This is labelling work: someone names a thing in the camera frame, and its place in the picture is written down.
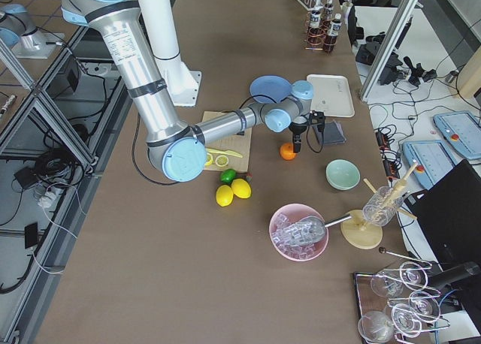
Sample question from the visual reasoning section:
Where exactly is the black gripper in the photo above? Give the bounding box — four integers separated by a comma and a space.
289, 110, 325, 153

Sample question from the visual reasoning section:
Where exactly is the orange mandarin fruit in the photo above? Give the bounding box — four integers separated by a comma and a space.
279, 143, 297, 161

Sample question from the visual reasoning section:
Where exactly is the blue round plate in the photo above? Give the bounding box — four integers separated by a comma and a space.
250, 75, 291, 104

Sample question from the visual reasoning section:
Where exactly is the grey folded cloth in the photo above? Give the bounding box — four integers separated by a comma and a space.
316, 121, 346, 145

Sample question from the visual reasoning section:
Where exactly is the cream rabbit tray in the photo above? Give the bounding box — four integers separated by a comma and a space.
307, 74, 355, 118

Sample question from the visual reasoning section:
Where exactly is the wooden cutting board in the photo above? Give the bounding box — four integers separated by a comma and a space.
191, 110, 255, 173

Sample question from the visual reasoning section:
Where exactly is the mint green bowl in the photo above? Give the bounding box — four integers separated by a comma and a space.
325, 159, 361, 191

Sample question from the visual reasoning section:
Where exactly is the yellow plastic knife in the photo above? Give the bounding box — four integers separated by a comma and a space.
206, 148, 243, 158

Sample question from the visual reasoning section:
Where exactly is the yellow lemon far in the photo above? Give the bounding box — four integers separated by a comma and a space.
231, 178, 252, 199

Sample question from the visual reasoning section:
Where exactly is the pink ice bowl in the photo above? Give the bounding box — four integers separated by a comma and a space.
268, 204, 329, 261

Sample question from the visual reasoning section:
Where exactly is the lemon slice lower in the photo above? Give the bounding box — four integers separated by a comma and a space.
214, 154, 229, 167

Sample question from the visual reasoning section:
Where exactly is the lemon slice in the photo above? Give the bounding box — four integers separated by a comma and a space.
204, 152, 214, 167
214, 154, 229, 167

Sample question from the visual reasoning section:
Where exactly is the green lime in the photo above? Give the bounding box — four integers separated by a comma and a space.
220, 168, 237, 185

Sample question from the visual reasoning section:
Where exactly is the lemon slice upper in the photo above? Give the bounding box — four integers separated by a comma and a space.
204, 152, 214, 167

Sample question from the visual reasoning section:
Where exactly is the yellow lemon near bowl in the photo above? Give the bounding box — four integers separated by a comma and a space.
216, 185, 234, 207

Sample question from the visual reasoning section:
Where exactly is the metal ice scoop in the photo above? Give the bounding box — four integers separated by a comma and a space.
285, 214, 352, 246

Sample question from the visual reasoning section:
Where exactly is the dark drink bottle middle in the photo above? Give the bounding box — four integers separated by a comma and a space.
307, 6, 322, 47

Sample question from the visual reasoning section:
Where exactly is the dark drink bottle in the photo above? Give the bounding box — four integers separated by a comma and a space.
307, 6, 322, 47
322, 0, 334, 26
322, 14, 342, 53

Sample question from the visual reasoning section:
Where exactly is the dark drink bottle front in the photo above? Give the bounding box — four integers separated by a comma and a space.
322, 14, 342, 53

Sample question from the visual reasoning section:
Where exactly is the wooden cup stand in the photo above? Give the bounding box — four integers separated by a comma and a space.
340, 161, 417, 249

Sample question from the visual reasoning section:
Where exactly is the clear glass mug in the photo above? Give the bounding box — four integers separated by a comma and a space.
362, 186, 403, 227

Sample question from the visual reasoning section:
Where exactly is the dark drink bottle back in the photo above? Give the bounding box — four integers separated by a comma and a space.
322, 0, 334, 26

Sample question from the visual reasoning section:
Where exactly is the blue teach pendant near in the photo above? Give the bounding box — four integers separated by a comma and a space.
402, 140, 458, 189

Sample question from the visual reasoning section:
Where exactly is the blue teach pendant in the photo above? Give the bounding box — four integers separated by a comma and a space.
402, 140, 458, 189
433, 111, 481, 160

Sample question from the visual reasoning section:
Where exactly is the blue teach pendant far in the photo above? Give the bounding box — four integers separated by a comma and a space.
433, 111, 481, 160

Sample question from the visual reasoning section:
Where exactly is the black monitor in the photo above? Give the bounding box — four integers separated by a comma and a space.
405, 159, 480, 265

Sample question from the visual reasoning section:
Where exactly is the wine glass rack tray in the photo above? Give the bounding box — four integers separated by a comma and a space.
355, 246, 457, 343

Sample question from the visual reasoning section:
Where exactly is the copper wire bottle rack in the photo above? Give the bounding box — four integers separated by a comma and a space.
304, 5, 341, 53

